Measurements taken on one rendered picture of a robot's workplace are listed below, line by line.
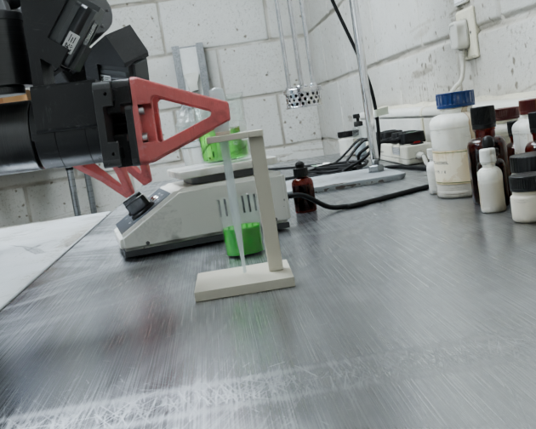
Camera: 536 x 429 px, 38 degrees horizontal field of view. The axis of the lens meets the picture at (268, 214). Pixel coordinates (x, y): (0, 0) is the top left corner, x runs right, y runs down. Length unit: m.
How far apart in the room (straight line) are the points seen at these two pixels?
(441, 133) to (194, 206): 0.32
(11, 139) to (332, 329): 0.30
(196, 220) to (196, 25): 2.55
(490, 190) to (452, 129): 0.16
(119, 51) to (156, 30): 2.59
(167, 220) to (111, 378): 0.44
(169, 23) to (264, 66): 0.44
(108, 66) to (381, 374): 0.53
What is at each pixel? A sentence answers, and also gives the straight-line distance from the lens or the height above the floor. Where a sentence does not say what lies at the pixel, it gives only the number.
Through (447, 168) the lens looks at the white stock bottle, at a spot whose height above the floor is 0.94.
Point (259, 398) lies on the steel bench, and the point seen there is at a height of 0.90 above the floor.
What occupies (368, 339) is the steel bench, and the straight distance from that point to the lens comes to 0.46.
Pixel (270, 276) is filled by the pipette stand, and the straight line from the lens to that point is 0.64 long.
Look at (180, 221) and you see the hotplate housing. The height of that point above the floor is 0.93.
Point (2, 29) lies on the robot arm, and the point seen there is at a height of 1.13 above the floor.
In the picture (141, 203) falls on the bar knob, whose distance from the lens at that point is 0.92.
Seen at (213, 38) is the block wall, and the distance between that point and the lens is 3.40.
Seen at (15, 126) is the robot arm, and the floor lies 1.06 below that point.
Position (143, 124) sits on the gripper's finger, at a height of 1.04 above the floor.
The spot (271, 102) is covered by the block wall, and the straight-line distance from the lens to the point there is 3.40.
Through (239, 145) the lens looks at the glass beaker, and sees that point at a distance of 0.93.
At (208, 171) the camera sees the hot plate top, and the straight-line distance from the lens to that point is 0.90.
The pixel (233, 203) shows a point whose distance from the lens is 0.65.
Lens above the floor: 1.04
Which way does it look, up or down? 7 degrees down
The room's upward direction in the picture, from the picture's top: 9 degrees counter-clockwise
